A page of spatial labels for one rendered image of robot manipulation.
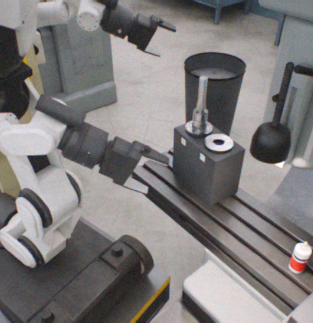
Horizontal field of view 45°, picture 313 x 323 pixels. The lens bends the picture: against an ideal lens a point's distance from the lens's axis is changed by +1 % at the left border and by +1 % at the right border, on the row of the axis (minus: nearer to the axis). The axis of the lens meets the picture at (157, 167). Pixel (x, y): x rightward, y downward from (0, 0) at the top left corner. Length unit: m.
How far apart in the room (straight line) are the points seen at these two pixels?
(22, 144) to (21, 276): 0.92
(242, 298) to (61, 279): 0.73
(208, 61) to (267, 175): 1.05
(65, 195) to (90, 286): 0.45
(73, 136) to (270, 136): 0.38
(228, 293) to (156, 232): 1.30
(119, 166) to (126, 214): 1.74
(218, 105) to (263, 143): 2.20
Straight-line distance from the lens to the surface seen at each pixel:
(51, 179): 1.16
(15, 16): 0.87
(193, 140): 1.19
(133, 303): 1.67
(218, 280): 1.20
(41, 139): 0.76
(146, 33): 1.22
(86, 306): 1.46
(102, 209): 2.58
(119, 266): 1.52
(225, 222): 1.20
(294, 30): 0.76
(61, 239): 1.47
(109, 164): 0.80
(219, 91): 2.83
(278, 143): 0.70
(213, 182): 1.16
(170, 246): 2.35
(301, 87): 0.73
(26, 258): 1.50
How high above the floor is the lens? 1.84
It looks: 40 degrees down
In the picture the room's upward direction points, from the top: straight up
